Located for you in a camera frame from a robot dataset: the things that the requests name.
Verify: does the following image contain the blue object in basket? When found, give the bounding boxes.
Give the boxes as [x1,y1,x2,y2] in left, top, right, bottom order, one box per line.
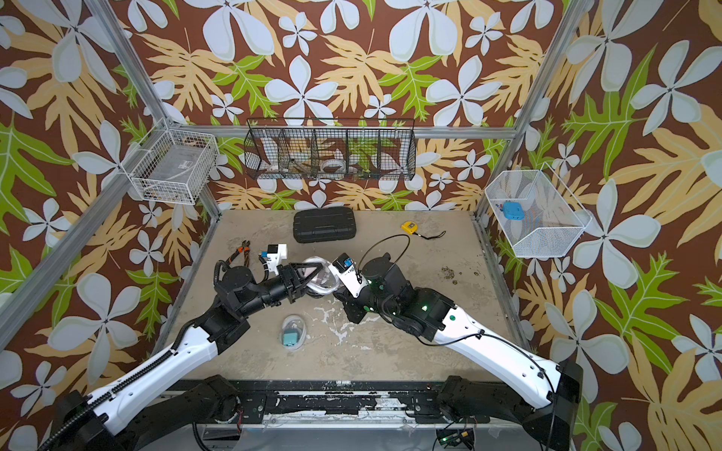
[500,202,526,221]

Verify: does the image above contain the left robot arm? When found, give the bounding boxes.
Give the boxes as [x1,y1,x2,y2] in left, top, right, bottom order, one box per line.
[40,260,340,450]

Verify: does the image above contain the yellow tape measure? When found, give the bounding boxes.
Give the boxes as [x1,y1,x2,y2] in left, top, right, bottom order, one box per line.
[400,221,447,241]

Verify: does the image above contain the orange black pliers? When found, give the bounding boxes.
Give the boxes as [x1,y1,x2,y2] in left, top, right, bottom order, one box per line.
[226,240,250,267]

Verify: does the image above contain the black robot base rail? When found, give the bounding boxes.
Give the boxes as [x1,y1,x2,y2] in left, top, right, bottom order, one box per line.
[231,380,450,428]

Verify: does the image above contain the black hard case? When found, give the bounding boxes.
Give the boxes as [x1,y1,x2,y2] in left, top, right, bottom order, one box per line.
[293,207,357,244]

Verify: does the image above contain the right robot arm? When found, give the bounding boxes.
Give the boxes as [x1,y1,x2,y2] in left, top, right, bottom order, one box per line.
[329,255,584,450]

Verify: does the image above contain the white wire basket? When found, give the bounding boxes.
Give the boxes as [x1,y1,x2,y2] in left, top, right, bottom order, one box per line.
[123,120,219,205]

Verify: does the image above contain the white mesh basket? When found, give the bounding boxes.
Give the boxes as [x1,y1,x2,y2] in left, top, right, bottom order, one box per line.
[485,165,592,259]

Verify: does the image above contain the black wire basket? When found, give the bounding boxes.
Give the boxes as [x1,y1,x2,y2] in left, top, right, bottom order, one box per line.
[242,118,417,180]

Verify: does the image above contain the teal charger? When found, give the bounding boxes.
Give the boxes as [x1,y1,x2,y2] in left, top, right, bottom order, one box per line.
[282,331,300,348]

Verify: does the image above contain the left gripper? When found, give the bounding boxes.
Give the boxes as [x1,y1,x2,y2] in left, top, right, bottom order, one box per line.
[238,261,320,321]

